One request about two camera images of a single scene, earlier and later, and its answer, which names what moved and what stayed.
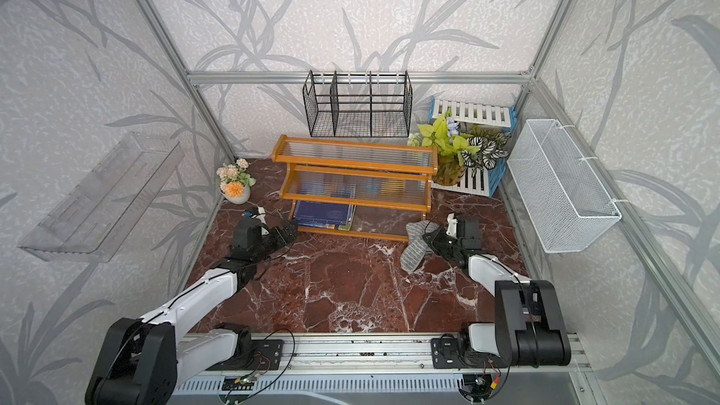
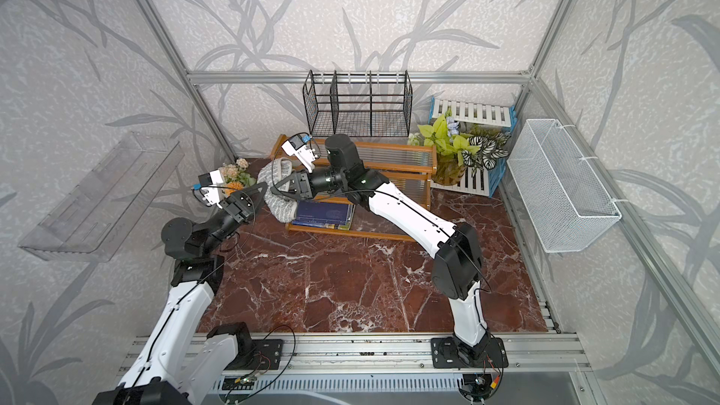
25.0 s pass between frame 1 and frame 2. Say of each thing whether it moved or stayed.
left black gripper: moved
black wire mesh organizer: stayed
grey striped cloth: moved
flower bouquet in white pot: stayed
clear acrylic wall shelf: stayed
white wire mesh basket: stayed
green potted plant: stayed
